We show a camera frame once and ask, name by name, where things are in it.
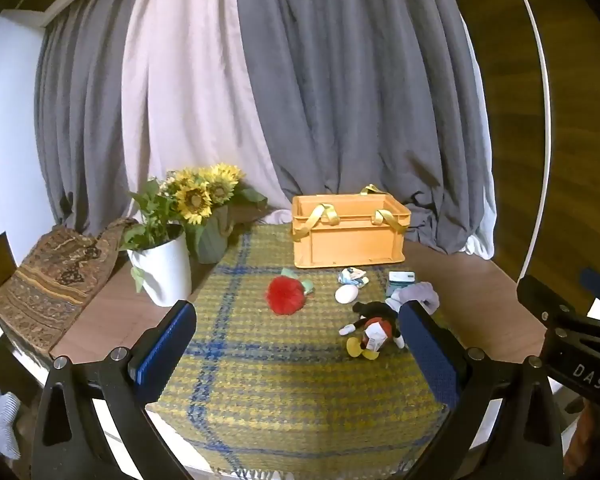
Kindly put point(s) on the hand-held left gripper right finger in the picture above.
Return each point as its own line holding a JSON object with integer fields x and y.
{"x": 430, "y": 355}

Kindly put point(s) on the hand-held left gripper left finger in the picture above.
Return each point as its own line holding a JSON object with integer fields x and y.
{"x": 167, "y": 345}

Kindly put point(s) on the tissue packet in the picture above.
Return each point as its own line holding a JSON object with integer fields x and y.
{"x": 400, "y": 280}

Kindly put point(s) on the printed fabric pouch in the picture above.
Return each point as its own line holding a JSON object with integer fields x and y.
{"x": 352, "y": 276}

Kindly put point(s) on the red fluffy plush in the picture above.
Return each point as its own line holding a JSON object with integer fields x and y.
{"x": 285, "y": 295}

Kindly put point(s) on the orange plastic crate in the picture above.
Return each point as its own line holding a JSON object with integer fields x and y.
{"x": 350, "y": 240}

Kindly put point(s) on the person's right forearm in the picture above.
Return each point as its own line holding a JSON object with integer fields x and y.
{"x": 587, "y": 440}

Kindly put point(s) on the grey sock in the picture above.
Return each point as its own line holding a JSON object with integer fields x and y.
{"x": 422, "y": 296}

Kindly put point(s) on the mouse plush toy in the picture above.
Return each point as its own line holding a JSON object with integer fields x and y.
{"x": 375, "y": 327}

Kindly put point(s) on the white flower pot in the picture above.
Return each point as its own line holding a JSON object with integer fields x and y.
{"x": 165, "y": 270}

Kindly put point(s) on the white egg-shaped ball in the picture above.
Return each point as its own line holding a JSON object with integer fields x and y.
{"x": 346, "y": 294}

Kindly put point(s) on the green ribbed vase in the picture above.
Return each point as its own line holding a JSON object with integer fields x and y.
{"x": 212, "y": 242}

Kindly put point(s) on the yellow checked woven mat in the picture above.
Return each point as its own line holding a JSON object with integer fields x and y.
{"x": 280, "y": 385}

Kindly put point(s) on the brown patterned cloth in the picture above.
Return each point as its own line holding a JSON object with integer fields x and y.
{"x": 55, "y": 280}

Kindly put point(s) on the green leafy plant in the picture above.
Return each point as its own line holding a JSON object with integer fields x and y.
{"x": 152, "y": 215}

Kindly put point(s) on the sunflower bouquet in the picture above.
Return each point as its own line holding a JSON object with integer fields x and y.
{"x": 197, "y": 195}

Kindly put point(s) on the white striped cushion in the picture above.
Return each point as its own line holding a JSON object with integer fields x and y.
{"x": 0, "y": 417}

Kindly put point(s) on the narrow grey curtain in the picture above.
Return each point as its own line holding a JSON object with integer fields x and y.
{"x": 80, "y": 125}

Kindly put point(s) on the white curtain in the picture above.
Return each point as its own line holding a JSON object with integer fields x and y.
{"x": 185, "y": 85}

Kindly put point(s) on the wide grey curtain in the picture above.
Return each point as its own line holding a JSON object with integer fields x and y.
{"x": 360, "y": 85}

